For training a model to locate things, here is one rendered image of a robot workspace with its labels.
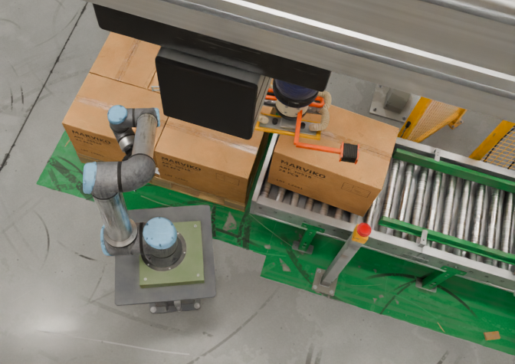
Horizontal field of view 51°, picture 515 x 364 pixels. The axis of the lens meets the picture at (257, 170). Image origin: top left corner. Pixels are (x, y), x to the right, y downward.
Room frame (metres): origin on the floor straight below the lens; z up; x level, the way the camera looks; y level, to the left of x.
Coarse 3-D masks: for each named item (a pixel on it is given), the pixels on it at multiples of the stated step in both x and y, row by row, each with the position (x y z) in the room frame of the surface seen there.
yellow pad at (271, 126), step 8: (272, 120) 1.42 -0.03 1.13; (280, 120) 1.44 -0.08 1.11; (304, 120) 1.46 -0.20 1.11; (256, 128) 1.37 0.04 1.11; (264, 128) 1.38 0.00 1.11; (272, 128) 1.38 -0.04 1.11; (280, 128) 1.39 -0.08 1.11; (304, 128) 1.41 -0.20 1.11; (304, 136) 1.37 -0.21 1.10; (312, 136) 1.37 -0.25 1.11
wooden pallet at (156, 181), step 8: (80, 160) 1.52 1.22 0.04; (88, 160) 1.51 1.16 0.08; (96, 160) 1.50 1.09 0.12; (160, 184) 1.43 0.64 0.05; (168, 184) 1.42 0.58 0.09; (176, 184) 1.41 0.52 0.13; (184, 192) 1.41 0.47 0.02; (192, 192) 1.42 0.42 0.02; (200, 192) 1.43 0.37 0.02; (208, 200) 1.38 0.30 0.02; (216, 200) 1.39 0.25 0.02; (224, 200) 1.40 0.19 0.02; (232, 200) 1.36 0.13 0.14; (240, 208) 1.35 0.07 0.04
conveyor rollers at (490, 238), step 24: (408, 168) 1.59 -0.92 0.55; (264, 192) 1.27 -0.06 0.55; (408, 192) 1.43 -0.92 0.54; (432, 192) 1.46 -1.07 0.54; (480, 192) 1.50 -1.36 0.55; (336, 216) 1.20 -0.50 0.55; (432, 216) 1.29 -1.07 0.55; (480, 216) 1.34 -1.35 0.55; (504, 216) 1.38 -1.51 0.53; (408, 240) 1.13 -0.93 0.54; (504, 240) 1.22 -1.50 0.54; (504, 264) 1.07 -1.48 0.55
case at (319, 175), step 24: (312, 120) 1.57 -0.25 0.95; (336, 120) 1.59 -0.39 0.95; (360, 120) 1.62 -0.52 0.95; (288, 144) 1.40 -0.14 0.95; (336, 144) 1.44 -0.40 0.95; (360, 144) 1.47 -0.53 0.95; (384, 144) 1.49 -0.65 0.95; (288, 168) 1.32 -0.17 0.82; (312, 168) 1.30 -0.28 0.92; (336, 168) 1.30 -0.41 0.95; (360, 168) 1.33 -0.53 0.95; (384, 168) 1.35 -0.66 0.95; (312, 192) 1.29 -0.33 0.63; (336, 192) 1.26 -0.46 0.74; (360, 192) 1.24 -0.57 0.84
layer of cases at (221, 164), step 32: (96, 64) 1.98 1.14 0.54; (128, 64) 2.02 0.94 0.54; (96, 96) 1.75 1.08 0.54; (128, 96) 1.78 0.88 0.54; (160, 96) 1.82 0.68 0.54; (64, 128) 1.52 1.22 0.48; (96, 128) 1.52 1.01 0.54; (160, 128) 1.59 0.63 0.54; (192, 128) 1.63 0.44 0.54; (160, 160) 1.43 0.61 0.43; (192, 160) 1.41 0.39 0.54; (224, 160) 1.44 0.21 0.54; (256, 160) 1.54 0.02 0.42; (224, 192) 1.37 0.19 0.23
